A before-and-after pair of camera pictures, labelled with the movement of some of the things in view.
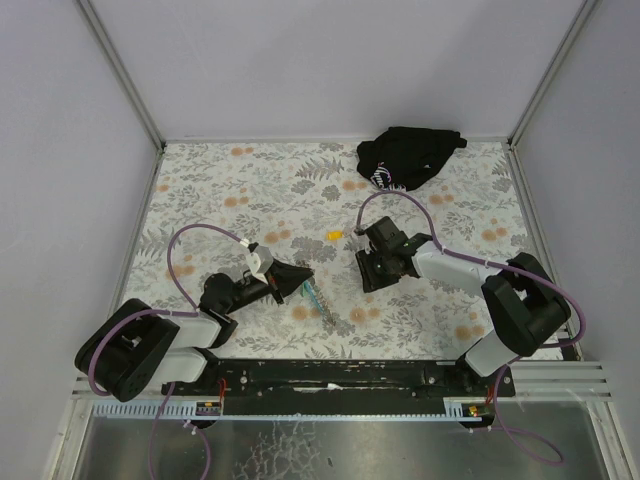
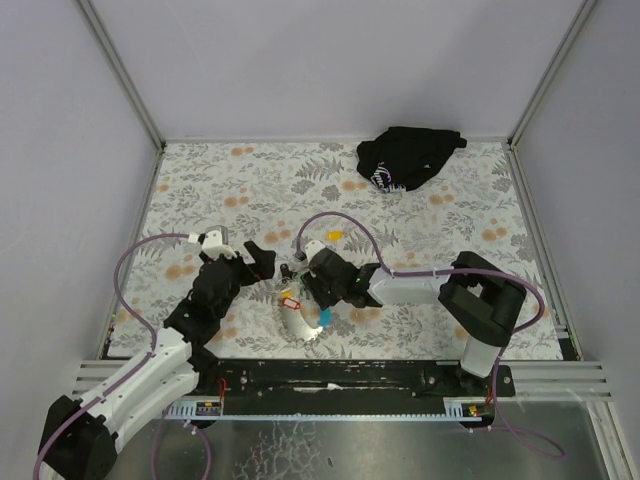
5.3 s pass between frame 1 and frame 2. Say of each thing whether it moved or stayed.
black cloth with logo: stayed
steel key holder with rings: moved
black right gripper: moved
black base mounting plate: stayed
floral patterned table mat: stayed
